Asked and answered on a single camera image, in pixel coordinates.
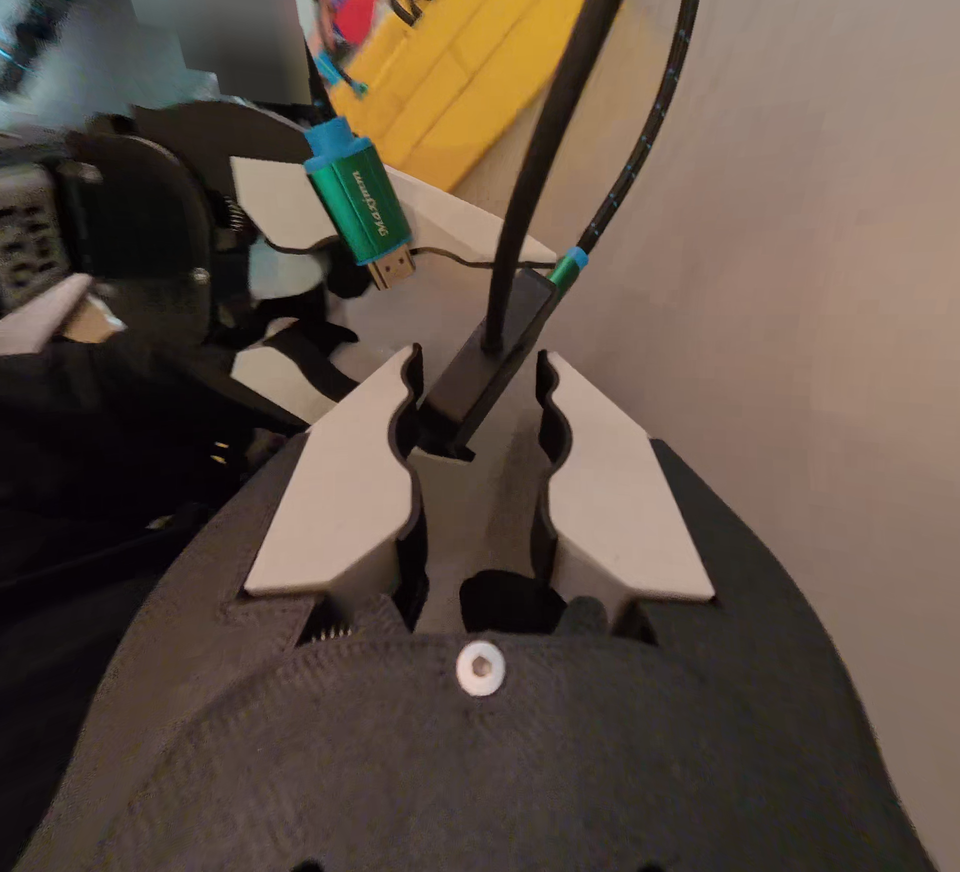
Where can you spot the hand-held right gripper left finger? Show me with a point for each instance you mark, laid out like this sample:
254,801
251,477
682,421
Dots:
337,512

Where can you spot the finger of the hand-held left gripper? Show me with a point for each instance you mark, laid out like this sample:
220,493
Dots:
270,200
277,377

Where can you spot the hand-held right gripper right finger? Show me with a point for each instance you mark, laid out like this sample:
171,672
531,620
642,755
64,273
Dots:
630,519

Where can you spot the yellow plastic bin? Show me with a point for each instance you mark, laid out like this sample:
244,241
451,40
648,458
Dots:
465,61

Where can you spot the person's black clothing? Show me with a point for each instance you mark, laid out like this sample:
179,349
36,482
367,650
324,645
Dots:
75,497

